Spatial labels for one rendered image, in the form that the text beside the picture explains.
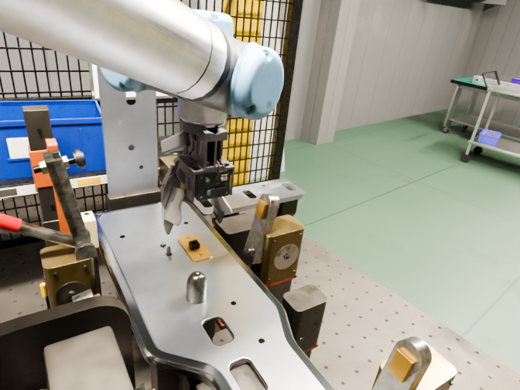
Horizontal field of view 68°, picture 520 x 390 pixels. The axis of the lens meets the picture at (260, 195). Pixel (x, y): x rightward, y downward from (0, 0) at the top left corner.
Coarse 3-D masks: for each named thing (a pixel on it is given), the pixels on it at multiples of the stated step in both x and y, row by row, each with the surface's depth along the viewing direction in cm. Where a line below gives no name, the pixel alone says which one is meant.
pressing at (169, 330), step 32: (128, 224) 78; (160, 224) 79; (192, 224) 80; (128, 256) 69; (160, 256) 70; (224, 256) 72; (128, 288) 61; (160, 288) 62; (224, 288) 64; (256, 288) 65; (160, 320) 56; (192, 320) 57; (224, 320) 57; (256, 320) 58; (288, 320) 59; (160, 352) 51; (192, 352) 52; (224, 352) 52; (256, 352) 53; (288, 352) 53; (224, 384) 48; (288, 384) 49; (320, 384) 49
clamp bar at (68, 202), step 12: (48, 156) 52; (60, 156) 54; (36, 168) 52; (48, 168) 51; (60, 168) 52; (84, 168) 55; (60, 180) 53; (60, 192) 54; (72, 192) 54; (60, 204) 54; (72, 204) 55; (72, 216) 56; (72, 228) 57; (84, 228) 58; (84, 240) 59
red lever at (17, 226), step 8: (0, 216) 52; (8, 216) 53; (0, 224) 52; (8, 224) 52; (16, 224) 53; (24, 224) 54; (32, 224) 56; (16, 232) 53; (24, 232) 54; (32, 232) 55; (40, 232) 55; (48, 232) 56; (56, 232) 58; (48, 240) 57; (56, 240) 57; (64, 240) 58; (72, 240) 59
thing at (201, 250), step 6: (192, 234) 76; (180, 240) 74; (186, 240) 75; (192, 240) 75; (198, 240) 75; (186, 246) 73; (192, 246) 72; (198, 246) 72; (204, 246) 73; (186, 252) 71; (192, 252) 71; (198, 252) 71; (204, 252) 72; (192, 258) 70; (198, 258) 70; (204, 258) 70
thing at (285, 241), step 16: (288, 224) 75; (272, 240) 71; (288, 240) 74; (272, 256) 73; (288, 256) 75; (256, 272) 77; (272, 272) 75; (288, 272) 78; (272, 288) 79; (288, 288) 81
